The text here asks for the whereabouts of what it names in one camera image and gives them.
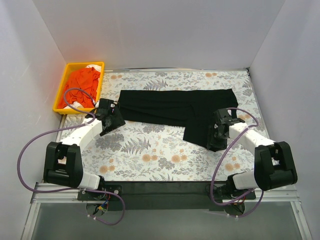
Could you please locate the black t shirt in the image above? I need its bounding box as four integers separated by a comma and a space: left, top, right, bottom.
118, 89, 238, 148

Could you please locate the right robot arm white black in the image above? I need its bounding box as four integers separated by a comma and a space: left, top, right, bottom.
207, 107, 298, 199

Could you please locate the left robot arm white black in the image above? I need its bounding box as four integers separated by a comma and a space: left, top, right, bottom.
43, 98, 126, 200

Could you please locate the orange t shirt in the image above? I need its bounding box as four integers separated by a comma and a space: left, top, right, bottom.
58, 67, 102, 107

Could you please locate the floral table cloth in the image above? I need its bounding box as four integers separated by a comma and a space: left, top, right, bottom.
82, 70, 268, 181

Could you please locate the yellow plastic bin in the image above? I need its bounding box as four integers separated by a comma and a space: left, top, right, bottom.
52, 61, 105, 115

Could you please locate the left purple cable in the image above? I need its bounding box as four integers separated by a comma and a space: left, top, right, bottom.
17, 87, 126, 226

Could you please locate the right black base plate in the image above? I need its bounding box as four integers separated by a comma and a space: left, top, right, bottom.
204, 184, 256, 200

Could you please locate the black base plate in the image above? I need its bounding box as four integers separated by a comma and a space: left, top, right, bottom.
204, 184, 256, 200
77, 184, 123, 201

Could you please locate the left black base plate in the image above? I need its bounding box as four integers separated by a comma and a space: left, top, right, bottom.
77, 184, 123, 201

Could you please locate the aluminium frame rail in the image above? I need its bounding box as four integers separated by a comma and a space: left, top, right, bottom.
21, 181, 88, 240

